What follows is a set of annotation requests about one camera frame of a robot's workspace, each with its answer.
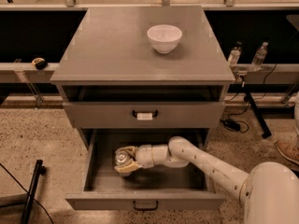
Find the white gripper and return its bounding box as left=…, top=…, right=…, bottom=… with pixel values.
left=114, top=145, right=154, bottom=174

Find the silver 7up can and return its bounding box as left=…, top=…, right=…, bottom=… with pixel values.
left=115, top=153, right=131, bottom=176

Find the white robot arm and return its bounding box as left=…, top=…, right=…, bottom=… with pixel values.
left=115, top=136, right=299, bottom=224

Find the open grey middle drawer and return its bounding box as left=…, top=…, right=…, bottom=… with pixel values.
left=65, top=130, right=225, bottom=211

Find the grey drawer cabinet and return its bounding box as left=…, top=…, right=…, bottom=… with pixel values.
left=51, top=6, right=234, bottom=147

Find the black chair leg left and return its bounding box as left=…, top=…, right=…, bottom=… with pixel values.
left=20, top=160, right=46, bottom=224

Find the white ceramic bowl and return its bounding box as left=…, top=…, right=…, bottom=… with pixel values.
left=147, top=24, right=182, bottom=54

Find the yellow black tape measure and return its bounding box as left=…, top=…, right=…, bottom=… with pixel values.
left=32, top=58, right=48, bottom=70

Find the black stand leg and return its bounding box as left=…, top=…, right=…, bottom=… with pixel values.
left=243, top=86, right=272, bottom=138

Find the left clear water bottle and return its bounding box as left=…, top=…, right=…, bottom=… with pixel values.
left=228, top=41, right=242, bottom=67

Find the clear water bottle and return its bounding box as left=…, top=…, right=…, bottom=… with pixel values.
left=228, top=41, right=242, bottom=67
left=251, top=42, right=268, bottom=71

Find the brown shoe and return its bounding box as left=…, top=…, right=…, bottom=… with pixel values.
left=277, top=141, right=299, bottom=165

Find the right clear water bottle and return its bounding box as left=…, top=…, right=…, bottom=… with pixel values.
left=251, top=42, right=268, bottom=71

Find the black power adapter with cable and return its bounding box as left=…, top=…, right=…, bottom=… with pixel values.
left=221, top=106, right=249, bottom=133

